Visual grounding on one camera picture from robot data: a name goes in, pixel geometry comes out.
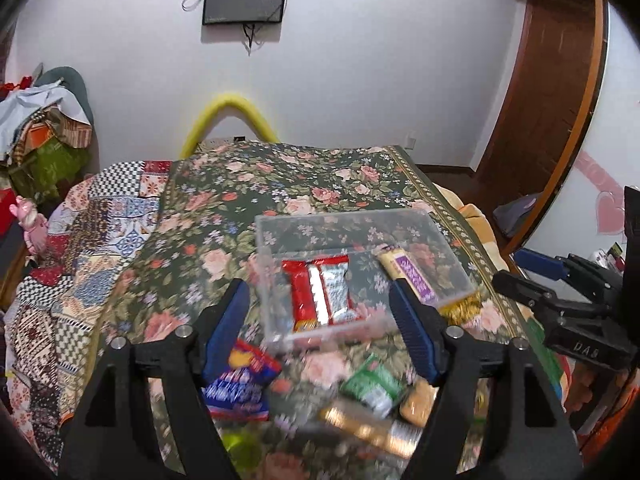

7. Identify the square cracker pack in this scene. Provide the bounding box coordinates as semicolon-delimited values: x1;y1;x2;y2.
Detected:
399;377;438;428

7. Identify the gold snack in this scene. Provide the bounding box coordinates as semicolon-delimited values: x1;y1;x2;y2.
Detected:
438;292;483;326

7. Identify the long brown biscuit pack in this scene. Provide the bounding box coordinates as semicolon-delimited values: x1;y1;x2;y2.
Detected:
318;399;422;460

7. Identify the brown wooden door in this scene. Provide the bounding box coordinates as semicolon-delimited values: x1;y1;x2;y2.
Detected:
476;0;608;252

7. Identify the white wardrobe with hearts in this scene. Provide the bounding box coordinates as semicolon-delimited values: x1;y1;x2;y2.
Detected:
525;6;639;258

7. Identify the purple white snack bar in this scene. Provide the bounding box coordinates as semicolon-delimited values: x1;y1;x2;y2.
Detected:
375;246;438;307

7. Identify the pink plush toy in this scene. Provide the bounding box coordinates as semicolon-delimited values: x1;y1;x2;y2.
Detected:
10;196;48;256

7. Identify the green round jelly cup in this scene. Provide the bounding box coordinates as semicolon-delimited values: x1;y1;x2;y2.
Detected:
221;429;262;474

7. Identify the patchwork quilt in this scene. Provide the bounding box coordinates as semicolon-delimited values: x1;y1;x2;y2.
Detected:
6;160;171;470

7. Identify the clear plastic storage box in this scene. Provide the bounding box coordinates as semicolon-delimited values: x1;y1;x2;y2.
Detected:
256;209;477;353

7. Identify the pile of clothes on chair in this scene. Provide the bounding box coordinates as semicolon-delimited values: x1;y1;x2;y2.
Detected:
1;66;94;204

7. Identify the floral green bedspread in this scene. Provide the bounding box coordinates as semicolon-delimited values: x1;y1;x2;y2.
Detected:
100;142;542;479

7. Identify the yellow padded bed rail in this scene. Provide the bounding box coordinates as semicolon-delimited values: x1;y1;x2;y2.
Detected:
180;92;280;158

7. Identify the blue biscuit snack bag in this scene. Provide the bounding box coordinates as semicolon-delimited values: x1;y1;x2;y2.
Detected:
202;339;282;422

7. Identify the yellow fleece blanket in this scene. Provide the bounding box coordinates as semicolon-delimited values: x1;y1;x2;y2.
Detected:
435;184;508;270

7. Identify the red white snack pack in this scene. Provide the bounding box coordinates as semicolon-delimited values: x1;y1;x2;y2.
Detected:
281;255;366;333

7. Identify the green snack packet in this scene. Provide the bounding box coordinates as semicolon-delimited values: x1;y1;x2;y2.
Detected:
340;354;405;417

